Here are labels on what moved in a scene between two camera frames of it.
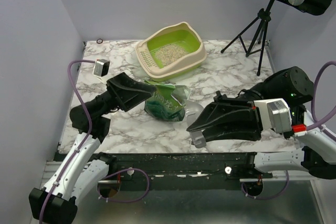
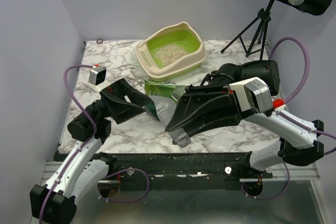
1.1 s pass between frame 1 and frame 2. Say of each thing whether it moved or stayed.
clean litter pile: stayed
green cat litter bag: moved
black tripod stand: stayed
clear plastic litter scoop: moved
